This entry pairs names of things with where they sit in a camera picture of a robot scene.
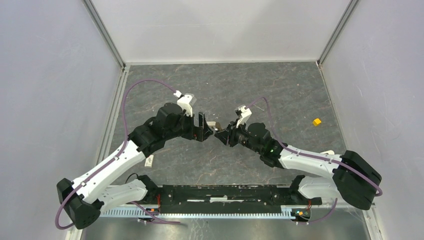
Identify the yellow cube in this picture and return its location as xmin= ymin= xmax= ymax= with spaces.
xmin=312 ymin=118 xmax=322 ymax=127

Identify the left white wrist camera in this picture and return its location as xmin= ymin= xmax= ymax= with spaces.
xmin=173 ymin=90 xmax=196 ymax=117

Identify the white plastic hook piece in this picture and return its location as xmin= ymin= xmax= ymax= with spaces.
xmin=321 ymin=150 xmax=335 ymax=156

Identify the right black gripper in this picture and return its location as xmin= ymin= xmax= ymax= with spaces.
xmin=214 ymin=117 xmax=263 ymax=155

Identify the small white staples box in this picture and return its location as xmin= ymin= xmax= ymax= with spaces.
xmin=144 ymin=154 xmax=155 ymax=168

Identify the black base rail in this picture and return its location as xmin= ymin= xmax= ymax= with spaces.
xmin=140 ymin=184 xmax=323 ymax=214

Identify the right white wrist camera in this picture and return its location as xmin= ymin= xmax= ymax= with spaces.
xmin=234 ymin=105 xmax=252 ymax=128

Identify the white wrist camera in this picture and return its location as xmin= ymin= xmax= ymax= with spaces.
xmin=234 ymin=105 xmax=252 ymax=128
xmin=173 ymin=90 xmax=196 ymax=117

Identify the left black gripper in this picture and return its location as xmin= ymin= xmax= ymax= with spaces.
xmin=164 ymin=109 xmax=213 ymax=142

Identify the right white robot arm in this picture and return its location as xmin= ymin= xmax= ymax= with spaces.
xmin=215 ymin=122 xmax=382 ymax=210

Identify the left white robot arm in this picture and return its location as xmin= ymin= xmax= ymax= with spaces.
xmin=55 ymin=103 xmax=217 ymax=230

